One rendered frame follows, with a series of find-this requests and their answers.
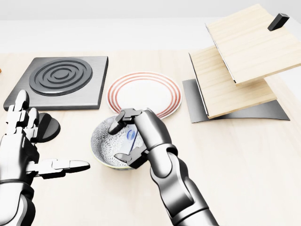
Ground round black stove knob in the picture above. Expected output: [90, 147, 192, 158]
[37, 113, 61, 143]

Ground dark grey metal sheet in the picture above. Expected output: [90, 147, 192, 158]
[182, 79, 291, 124]

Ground white plate with red rings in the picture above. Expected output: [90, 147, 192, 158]
[107, 71, 183, 120]

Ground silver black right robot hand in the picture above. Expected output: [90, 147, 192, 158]
[108, 107, 176, 170]

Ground patterned grey white bowl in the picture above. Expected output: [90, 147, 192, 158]
[91, 115, 151, 171]

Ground white blue cream cheese box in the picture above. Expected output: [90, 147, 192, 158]
[121, 124, 143, 155]

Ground flat dark stove plate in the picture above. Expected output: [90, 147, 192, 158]
[3, 56, 109, 111]

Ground light wooden panel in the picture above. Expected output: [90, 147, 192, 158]
[188, 45, 279, 120]
[205, 3, 301, 87]

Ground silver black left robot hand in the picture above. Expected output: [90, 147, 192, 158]
[0, 89, 91, 187]

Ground black rectangular block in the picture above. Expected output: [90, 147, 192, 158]
[267, 13, 290, 32]

